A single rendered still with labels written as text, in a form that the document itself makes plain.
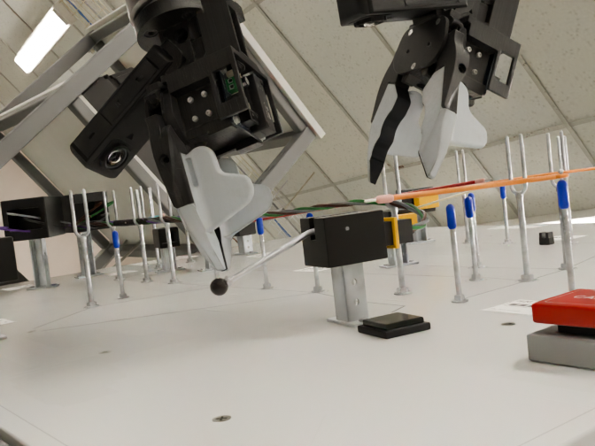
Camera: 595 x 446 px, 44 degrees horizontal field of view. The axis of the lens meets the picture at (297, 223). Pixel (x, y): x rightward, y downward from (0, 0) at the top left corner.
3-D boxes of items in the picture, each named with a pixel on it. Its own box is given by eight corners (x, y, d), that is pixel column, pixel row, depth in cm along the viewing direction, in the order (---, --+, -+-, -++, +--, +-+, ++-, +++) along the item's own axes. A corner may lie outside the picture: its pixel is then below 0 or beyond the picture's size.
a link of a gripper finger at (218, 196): (262, 245, 51) (230, 126, 54) (189, 272, 53) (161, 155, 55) (279, 250, 54) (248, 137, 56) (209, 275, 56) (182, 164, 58)
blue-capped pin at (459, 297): (447, 302, 65) (437, 204, 65) (460, 299, 66) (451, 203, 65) (459, 303, 64) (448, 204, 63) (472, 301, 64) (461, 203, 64)
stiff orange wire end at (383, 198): (359, 205, 49) (359, 197, 49) (560, 179, 56) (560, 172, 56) (369, 205, 48) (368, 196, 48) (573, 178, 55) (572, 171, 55)
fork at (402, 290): (399, 296, 71) (383, 149, 70) (389, 294, 73) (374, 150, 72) (416, 292, 72) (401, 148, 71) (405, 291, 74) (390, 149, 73)
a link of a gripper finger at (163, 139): (182, 198, 52) (157, 89, 55) (164, 205, 53) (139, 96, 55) (212, 210, 57) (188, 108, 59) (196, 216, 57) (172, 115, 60)
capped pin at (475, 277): (486, 280, 75) (477, 195, 75) (473, 281, 75) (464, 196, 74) (480, 278, 76) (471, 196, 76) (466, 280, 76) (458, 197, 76)
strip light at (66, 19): (50, 6, 509) (58, 0, 513) (11, 59, 616) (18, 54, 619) (69, 26, 515) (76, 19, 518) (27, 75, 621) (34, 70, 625)
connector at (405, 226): (349, 248, 63) (346, 224, 62) (392, 241, 65) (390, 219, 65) (371, 248, 60) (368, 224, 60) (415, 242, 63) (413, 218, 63)
